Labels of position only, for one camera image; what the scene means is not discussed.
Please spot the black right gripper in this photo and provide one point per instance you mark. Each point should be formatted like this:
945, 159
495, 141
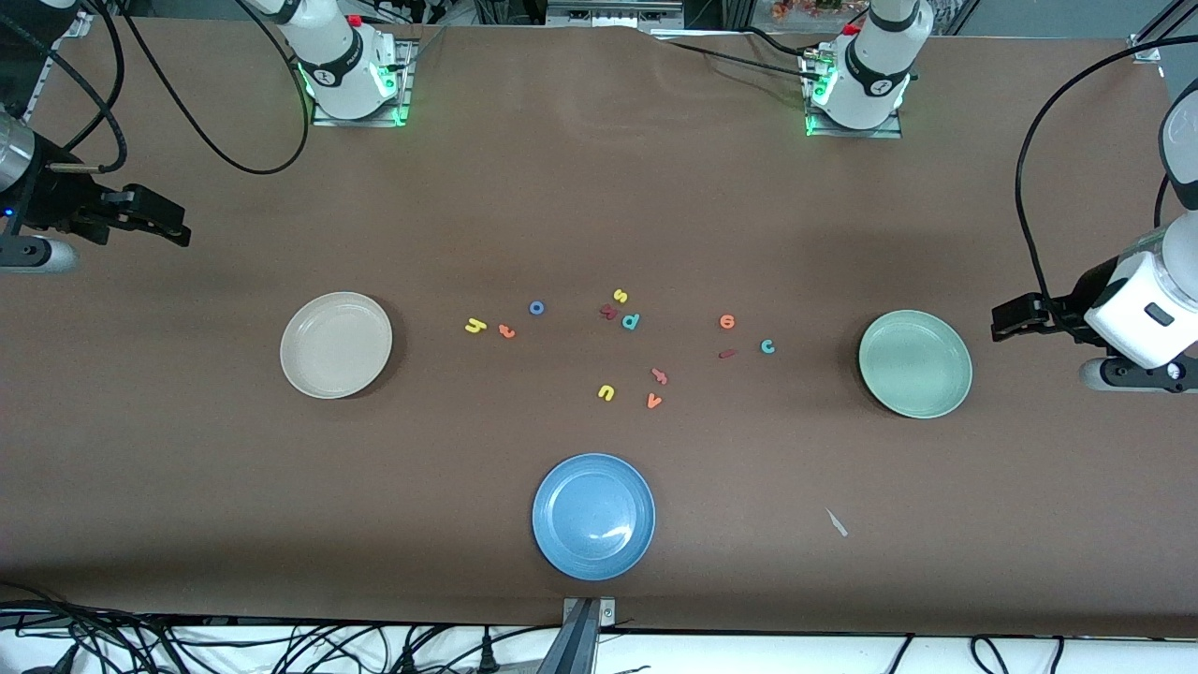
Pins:
58, 198

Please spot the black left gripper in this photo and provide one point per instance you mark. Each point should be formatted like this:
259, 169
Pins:
1066, 308

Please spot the yellow foam letter h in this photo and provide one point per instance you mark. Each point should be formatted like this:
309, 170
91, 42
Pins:
475, 326

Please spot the green plate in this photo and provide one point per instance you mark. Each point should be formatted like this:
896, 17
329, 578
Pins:
915, 363

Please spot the beige brown plate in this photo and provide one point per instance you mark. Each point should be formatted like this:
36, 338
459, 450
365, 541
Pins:
335, 344

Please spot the small white paper scrap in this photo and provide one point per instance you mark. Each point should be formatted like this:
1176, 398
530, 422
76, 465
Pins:
837, 523

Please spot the orange dried flowers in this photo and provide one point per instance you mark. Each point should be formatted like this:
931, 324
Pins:
805, 7

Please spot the brown table cover sheet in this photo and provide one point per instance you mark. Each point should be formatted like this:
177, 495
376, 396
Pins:
599, 187

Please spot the black power plug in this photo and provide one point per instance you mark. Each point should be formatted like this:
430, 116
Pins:
408, 663
64, 660
487, 655

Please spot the blue plate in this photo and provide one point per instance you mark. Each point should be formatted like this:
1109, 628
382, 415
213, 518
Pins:
593, 516

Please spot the aluminium frame rail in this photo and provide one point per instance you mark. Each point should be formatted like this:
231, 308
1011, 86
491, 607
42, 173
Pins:
39, 94

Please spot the silver frame corner bracket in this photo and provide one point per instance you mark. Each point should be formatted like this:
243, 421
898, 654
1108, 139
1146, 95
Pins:
80, 25
1146, 49

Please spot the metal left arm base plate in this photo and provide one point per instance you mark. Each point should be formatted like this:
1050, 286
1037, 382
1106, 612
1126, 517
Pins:
852, 134

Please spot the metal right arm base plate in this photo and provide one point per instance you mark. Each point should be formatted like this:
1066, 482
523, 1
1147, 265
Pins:
405, 80

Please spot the silver metal frame box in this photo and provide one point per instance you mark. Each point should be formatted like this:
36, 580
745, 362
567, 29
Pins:
613, 14

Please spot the silver metal clamp bracket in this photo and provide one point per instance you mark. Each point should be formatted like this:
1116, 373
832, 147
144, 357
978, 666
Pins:
606, 613

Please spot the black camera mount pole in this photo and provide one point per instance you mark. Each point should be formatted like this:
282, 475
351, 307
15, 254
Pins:
573, 651

